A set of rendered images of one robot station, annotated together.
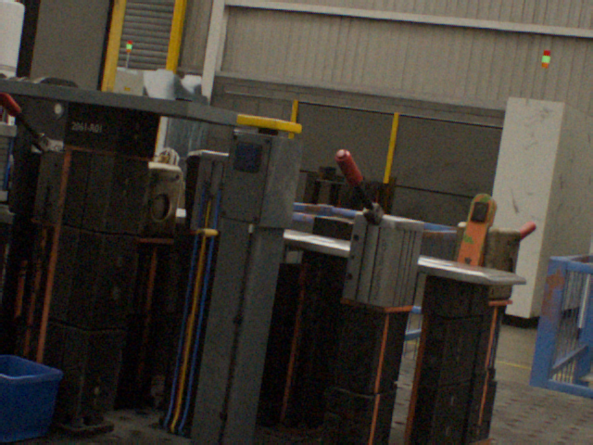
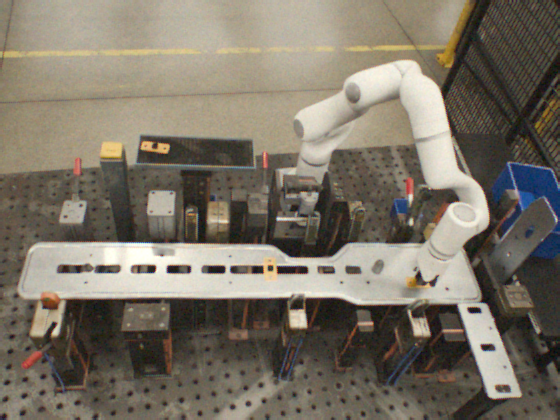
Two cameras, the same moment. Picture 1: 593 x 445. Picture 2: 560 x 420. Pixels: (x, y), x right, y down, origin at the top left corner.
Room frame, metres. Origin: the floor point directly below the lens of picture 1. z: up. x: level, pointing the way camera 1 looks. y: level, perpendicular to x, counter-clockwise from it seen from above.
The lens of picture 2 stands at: (2.48, -0.32, 2.27)
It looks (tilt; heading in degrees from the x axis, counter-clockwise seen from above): 49 degrees down; 134
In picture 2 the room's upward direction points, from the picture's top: 11 degrees clockwise
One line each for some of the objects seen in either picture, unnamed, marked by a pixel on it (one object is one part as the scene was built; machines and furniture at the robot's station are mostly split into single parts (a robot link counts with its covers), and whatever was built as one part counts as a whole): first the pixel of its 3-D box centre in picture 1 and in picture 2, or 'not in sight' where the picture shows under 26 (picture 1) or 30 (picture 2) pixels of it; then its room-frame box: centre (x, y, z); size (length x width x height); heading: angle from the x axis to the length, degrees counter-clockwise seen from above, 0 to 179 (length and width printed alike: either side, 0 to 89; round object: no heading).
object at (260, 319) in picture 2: not in sight; (264, 291); (1.88, 0.29, 0.84); 0.13 x 0.05 x 0.29; 148
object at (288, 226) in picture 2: (3, 221); (293, 227); (1.77, 0.48, 0.94); 0.18 x 0.13 x 0.49; 58
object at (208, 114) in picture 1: (115, 102); (196, 152); (1.48, 0.27, 1.16); 0.37 x 0.14 x 0.02; 58
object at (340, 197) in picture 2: not in sight; (326, 232); (1.83, 0.59, 0.91); 0.07 x 0.05 x 0.42; 148
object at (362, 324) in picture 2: not in sight; (353, 342); (2.18, 0.43, 0.84); 0.11 x 0.08 x 0.29; 148
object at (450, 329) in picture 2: not in sight; (434, 346); (2.34, 0.64, 0.84); 0.11 x 0.10 x 0.28; 148
